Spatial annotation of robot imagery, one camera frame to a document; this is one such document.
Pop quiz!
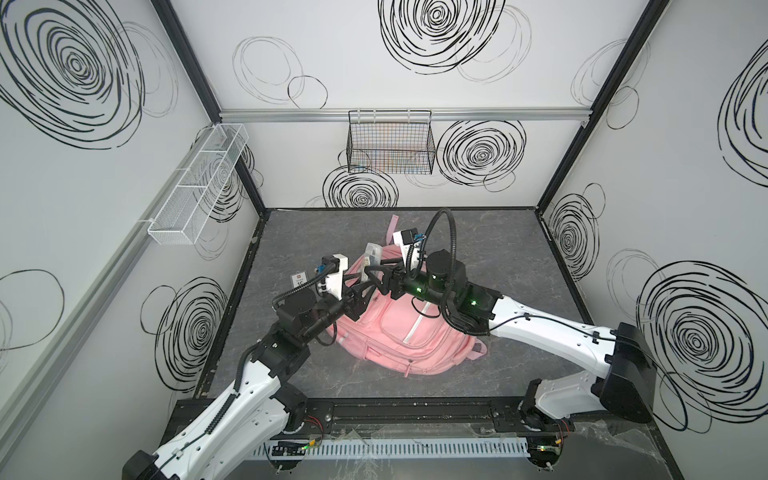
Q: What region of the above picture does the pink student backpack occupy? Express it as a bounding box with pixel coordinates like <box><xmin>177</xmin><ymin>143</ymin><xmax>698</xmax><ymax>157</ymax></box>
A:
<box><xmin>332</xmin><ymin>214</ymin><xmax>488</xmax><ymax>377</ymax></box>

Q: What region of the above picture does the clear plastic case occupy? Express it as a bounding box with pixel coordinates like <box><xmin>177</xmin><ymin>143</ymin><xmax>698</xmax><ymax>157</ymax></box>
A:
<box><xmin>362</xmin><ymin>243</ymin><xmax>383</xmax><ymax>270</ymax></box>

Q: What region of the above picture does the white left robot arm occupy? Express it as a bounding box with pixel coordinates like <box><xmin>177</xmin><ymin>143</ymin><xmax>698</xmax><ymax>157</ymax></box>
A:
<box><xmin>122</xmin><ymin>281</ymin><xmax>373</xmax><ymax>479</ymax></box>

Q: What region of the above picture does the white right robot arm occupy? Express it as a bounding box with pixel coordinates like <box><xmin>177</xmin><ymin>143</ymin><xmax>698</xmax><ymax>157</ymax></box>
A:
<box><xmin>364</xmin><ymin>250</ymin><xmax>656</xmax><ymax>431</ymax></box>

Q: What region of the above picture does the small white card packet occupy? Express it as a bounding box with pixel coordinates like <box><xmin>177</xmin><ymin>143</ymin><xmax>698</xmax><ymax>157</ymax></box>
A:
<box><xmin>291</xmin><ymin>272</ymin><xmax>308</xmax><ymax>288</ymax></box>

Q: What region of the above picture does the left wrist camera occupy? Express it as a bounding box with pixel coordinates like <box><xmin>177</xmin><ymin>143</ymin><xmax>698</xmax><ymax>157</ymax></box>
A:
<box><xmin>317</xmin><ymin>254</ymin><xmax>349</xmax><ymax>300</ymax></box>

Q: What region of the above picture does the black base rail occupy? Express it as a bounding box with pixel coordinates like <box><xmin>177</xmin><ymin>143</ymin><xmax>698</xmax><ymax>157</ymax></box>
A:
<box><xmin>173</xmin><ymin>395</ymin><xmax>577</xmax><ymax>439</ymax></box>

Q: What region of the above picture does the black wire wall basket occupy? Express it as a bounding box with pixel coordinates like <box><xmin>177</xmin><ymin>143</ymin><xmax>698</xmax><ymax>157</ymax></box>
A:
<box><xmin>345</xmin><ymin>109</ymin><xmax>437</xmax><ymax>175</ymax></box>

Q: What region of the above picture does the white mesh wall shelf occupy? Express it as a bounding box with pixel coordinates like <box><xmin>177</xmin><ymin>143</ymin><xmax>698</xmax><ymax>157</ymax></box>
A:
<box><xmin>147</xmin><ymin>123</ymin><xmax>249</xmax><ymax>246</ymax></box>

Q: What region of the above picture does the white slotted cable duct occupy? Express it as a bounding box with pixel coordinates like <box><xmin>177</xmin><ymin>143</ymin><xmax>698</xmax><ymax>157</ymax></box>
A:
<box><xmin>250</xmin><ymin>438</ymin><xmax>530</xmax><ymax>460</ymax></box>

